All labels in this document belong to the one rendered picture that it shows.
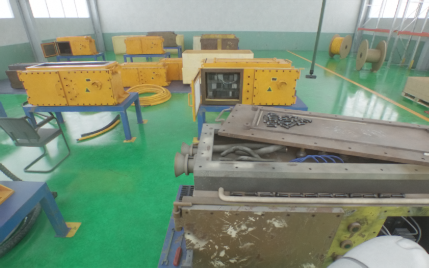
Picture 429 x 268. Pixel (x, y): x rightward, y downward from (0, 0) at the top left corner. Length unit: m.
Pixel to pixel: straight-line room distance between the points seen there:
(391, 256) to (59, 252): 2.53
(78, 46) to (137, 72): 4.41
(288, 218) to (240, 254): 0.31
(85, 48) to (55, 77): 6.70
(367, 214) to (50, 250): 2.57
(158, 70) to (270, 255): 6.25
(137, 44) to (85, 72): 6.05
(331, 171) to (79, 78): 3.69
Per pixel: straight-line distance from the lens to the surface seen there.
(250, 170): 0.92
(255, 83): 3.49
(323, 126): 1.35
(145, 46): 9.75
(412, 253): 0.65
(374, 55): 11.27
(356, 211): 1.09
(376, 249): 0.62
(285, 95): 3.64
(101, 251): 2.50
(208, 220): 0.96
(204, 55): 6.62
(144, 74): 7.02
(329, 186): 1.05
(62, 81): 4.23
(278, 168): 0.95
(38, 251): 2.80
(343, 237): 1.20
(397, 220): 1.72
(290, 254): 1.17
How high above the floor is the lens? 1.89
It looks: 28 degrees down
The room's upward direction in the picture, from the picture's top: straight up
